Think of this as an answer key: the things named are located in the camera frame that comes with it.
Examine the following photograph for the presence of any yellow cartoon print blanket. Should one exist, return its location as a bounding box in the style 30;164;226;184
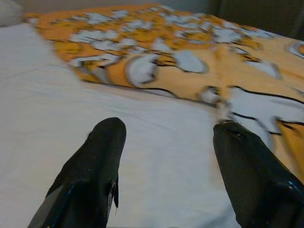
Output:
23;3;304;155

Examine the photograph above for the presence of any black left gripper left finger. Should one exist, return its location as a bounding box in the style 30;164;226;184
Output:
27;116;127;228

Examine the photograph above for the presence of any white quilted mattress topper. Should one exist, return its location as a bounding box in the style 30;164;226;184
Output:
0;22;240;228

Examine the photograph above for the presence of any beige braided bolster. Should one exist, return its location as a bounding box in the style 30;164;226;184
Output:
0;0;24;27

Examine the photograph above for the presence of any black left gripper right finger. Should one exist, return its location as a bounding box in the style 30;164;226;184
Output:
212;120;304;228

